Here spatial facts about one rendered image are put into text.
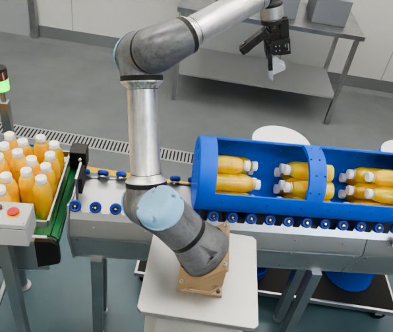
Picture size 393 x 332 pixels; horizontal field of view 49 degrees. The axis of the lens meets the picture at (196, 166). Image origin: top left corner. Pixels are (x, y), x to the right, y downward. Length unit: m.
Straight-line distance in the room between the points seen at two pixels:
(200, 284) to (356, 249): 0.90
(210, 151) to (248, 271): 0.48
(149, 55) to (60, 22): 4.15
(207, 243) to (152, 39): 0.53
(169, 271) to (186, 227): 0.21
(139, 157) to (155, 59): 0.27
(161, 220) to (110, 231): 0.69
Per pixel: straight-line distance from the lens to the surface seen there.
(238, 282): 1.28
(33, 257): 1.76
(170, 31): 1.08
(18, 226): 1.47
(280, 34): 1.51
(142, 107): 1.17
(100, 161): 3.43
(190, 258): 1.15
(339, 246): 1.90
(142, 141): 1.18
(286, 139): 2.08
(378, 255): 1.99
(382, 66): 5.25
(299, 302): 2.25
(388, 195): 1.83
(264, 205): 1.63
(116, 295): 2.60
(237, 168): 1.63
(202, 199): 1.58
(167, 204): 1.07
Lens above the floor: 2.15
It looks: 39 degrees down
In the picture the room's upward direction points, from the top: 9 degrees clockwise
